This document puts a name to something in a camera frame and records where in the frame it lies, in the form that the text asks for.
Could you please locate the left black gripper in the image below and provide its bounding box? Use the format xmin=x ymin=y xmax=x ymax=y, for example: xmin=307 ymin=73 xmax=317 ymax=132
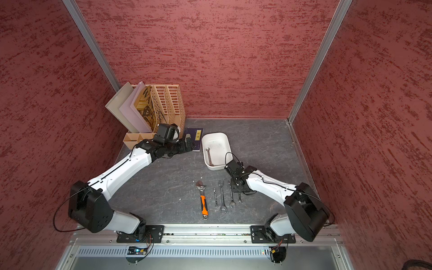
xmin=164 ymin=138 xmax=196 ymax=156

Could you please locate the small silver combination wrench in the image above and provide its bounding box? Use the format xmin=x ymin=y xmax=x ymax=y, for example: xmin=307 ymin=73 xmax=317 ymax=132
xmin=213 ymin=188 xmax=218 ymax=208

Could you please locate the white plastic storage box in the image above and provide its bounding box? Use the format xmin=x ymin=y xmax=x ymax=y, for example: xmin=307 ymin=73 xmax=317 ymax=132
xmin=201 ymin=132 xmax=233 ymax=171

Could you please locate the medium silver combination wrench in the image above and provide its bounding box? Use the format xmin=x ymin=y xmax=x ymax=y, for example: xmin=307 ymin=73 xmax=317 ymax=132
xmin=228 ymin=183 xmax=236 ymax=208

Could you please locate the large silver combination wrench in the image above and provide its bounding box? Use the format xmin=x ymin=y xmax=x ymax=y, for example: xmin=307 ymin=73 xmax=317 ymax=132
xmin=218 ymin=180 xmax=227 ymax=214

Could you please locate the orange handled adjustable wrench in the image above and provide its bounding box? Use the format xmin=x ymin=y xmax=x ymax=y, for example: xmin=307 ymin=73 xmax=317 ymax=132
xmin=196 ymin=181 xmax=209 ymax=221

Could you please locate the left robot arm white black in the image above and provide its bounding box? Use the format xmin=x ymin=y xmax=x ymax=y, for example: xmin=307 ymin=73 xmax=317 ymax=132
xmin=68 ymin=136 xmax=195 ymax=242

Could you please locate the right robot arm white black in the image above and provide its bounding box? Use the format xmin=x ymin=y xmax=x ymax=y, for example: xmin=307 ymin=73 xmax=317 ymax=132
xmin=225 ymin=160 xmax=331 ymax=243

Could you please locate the silver stapler on notebook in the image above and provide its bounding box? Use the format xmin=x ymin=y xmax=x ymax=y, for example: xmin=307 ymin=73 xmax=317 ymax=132
xmin=184 ymin=134 xmax=192 ymax=144

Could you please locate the dark blue notebook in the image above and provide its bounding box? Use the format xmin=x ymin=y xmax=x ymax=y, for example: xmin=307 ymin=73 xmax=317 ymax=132
xmin=185 ymin=128 xmax=204 ymax=152

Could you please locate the yellow patterned book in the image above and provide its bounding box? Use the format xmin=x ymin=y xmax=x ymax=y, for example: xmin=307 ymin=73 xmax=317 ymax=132
xmin=135 ymin=85 xmax=156 ymax=130

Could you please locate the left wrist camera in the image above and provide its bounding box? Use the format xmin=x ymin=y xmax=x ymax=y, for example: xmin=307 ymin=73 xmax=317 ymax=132
xmin=153 ymin=124 xmax=180 ymax=145

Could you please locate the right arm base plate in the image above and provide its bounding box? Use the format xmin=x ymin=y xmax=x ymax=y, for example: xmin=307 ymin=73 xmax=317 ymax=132
xmin=250 ymin=225 xmax=296 ymax=244

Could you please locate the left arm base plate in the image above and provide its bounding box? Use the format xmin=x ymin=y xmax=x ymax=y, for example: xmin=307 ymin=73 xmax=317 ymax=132
xmin=117 ymin=225 xmax=165 ymax=244

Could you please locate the aluminium front rail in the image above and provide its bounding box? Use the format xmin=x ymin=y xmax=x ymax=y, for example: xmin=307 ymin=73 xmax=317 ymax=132
xmin=69 ymin=224 xmax=345 ymax=246

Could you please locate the left corner aluminium post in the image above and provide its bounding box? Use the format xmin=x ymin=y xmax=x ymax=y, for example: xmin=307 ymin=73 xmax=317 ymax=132
xmin=62 ymin=0 xmax=120 ymax=92

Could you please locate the corner aluminium post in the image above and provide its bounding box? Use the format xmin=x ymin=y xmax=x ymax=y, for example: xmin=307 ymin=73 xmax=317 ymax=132
xmin=62 ymin=0 xmax=120 ymax=92
xmin=288 ymin=0 xmax=352 ymax=126

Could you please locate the right corner aluminium post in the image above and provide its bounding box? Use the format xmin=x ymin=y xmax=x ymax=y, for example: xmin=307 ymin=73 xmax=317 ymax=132
xmin=288 ymin=0 xmax=352 ymax=126

